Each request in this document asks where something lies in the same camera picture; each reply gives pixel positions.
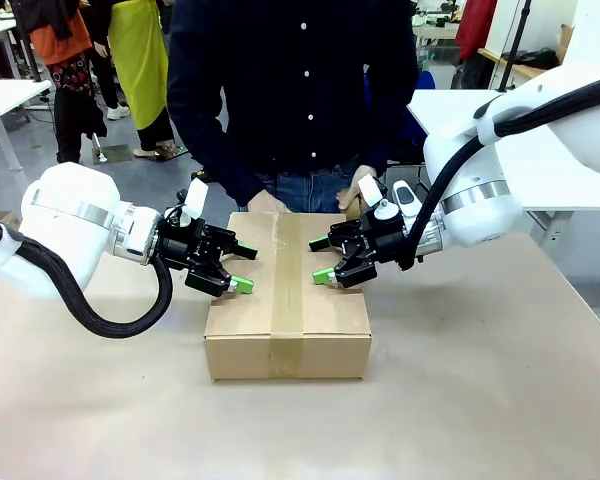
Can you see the small cardboard scrap box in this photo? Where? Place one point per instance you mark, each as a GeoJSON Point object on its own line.
{"type": "Point", "coordinates": [0, 219]}

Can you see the person left forearm navy sleeve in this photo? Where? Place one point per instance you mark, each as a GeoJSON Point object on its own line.
{"type": "Point", "coordinates": [392, 115]}

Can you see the grey floor mat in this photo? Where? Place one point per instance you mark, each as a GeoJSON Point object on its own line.
{"type": "Point", "coordinates": [112, 153]}

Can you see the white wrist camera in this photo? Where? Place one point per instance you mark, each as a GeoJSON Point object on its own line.
{"type": "Point", "coordinates": [196, 199]}
{"type": "Point", "coordinates": [375, 195]}

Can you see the wooden background desk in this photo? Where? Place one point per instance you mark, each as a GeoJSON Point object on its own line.
{"type": "Point", "coordinates": [515, 67]}

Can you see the bystander in orange top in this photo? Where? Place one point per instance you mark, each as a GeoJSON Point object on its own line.
{"type": "Point", "coordinates": [70, 75]}

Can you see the blue chair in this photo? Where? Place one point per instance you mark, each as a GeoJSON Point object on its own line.
{"type": "Point", "coordinates": [422, 100]}

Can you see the brown packing tape strip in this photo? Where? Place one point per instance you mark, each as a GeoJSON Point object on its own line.
{"type": "Point", "coordinates": [287, 300]}

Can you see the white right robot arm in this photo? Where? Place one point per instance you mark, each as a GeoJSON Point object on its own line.
{"type": "Point", "coordinates": [480, 160]}

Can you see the person in navy shirt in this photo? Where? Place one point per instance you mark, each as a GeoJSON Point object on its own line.
{"type": "Point", "coordinates": [290, 100]}

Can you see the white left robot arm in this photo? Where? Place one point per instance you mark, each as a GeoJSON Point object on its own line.
{"type": "Point", "coordinates": [70, 200]}

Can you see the black tripod pole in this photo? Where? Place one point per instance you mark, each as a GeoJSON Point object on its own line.
{"type": "Point", "coordinates": [515, 45]}

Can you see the bystander in yellow apron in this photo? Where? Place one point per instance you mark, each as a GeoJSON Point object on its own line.
{"type": "Point", "coordinates": [140, 65]}

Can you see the person right hand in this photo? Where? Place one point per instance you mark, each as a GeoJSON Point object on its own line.
{"type": "Point", "coordinates": [265, 202]}

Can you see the brown cardboard box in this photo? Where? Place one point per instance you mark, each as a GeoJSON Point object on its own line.
{"type": "Point", "coordinates": [290, 310]}

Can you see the black stand pole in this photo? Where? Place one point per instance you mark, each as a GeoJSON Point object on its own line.
{"type": "Point", "coordinates": [30, 45]}

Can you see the red hanging garment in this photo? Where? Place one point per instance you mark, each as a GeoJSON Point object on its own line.
{"type": "Point", "coordinates": [475, 25]}

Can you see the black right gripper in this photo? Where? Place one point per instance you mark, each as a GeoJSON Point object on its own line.
{"type": "Point", "coordinates": [370, 245]}

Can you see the person right forearm navy sleeve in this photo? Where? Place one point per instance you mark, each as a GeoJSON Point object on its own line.
{"type": "Point", "coordinates": [205, 150]}

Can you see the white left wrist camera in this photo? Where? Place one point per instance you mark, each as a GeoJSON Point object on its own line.
{"type": "Point", "coordinates": [196, 199]}

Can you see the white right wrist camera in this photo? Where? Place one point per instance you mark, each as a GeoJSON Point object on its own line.
{"type": "Point", "coordinates": [375, 195]}

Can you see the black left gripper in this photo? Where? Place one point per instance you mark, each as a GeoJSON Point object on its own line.
{"type": "Point", "coordinates": [190, 247]}

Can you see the person left hand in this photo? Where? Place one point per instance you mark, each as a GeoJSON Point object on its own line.
{"type": "Point", "coordinates": [352, 192]}

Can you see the black bag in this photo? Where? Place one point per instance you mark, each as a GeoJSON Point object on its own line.
{"type": "Point", "coordinates": [535, 56]}

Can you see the white side table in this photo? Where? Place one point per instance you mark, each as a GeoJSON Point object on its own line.
{"type": "Point", "coordinates": [5, 100]}

